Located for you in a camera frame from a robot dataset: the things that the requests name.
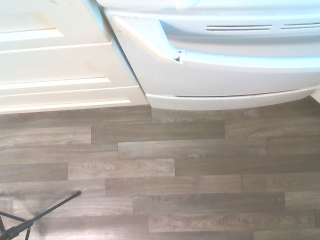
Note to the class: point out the white oven range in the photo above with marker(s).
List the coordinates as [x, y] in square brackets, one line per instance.
[140, 72]

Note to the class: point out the white oven door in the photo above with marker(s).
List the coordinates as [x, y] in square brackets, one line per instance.
[225, 27]

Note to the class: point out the cream kitchen cabinet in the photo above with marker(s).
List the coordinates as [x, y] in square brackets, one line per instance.
[50, 62]

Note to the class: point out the black camera tripod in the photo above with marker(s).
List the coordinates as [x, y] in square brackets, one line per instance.
[45, 212]

